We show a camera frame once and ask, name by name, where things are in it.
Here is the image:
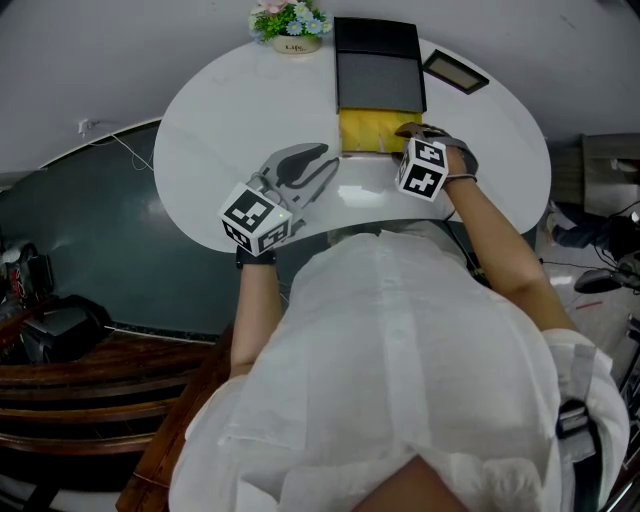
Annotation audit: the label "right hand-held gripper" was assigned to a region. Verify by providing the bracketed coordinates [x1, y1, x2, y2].
[394, 122, 480, 203]

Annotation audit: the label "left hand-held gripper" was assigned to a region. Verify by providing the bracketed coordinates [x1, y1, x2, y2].
[218, 142, 342, 257]

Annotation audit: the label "yellow box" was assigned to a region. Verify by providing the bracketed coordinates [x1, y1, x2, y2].
[338, 108, 427, 156]

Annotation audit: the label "white curved table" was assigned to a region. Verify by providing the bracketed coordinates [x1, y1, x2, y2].
[152, 34, 553, 251]

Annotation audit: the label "person's right forearm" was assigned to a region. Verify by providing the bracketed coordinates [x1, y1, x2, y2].
[441, 172, 577, 332]

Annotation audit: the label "person's left forearm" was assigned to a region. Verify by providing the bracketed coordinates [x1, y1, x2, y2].
[230, 264, 287, 380]

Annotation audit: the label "black wristband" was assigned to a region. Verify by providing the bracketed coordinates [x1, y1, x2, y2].
[235, 246, 278, 271]

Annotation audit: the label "potted flowers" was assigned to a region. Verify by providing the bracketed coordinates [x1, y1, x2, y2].
[248, 0, 334, 57]

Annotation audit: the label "grey shelf unit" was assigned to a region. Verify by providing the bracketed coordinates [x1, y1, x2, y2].
[579, 133, 640, 207]

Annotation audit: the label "person's white clothing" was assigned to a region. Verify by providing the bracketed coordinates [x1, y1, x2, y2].
[168, 221, 631, 512]

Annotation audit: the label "black bag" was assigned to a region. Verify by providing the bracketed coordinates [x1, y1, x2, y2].
[19, 294, 116, 365]

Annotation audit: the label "black cart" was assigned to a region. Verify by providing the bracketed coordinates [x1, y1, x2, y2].
[0, 242, 55, 307]

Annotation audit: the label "wooden bench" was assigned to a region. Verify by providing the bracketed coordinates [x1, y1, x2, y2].
[0, 293, 237, 512]

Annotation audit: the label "person's chest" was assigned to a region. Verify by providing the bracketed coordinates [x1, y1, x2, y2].
[348, 454, 472, 512]

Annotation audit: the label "black picture frame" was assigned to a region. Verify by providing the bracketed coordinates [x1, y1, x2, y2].
[421, 48, 491, 96]

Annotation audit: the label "black cable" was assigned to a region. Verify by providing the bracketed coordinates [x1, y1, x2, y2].
[443, 209, 477, 275]

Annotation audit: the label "white cable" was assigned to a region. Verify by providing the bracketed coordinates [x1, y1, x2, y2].
[86, 121, 157, 172]

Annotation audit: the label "grey backpack strap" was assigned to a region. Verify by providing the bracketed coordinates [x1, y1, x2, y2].
[554, 343, 600, 462]

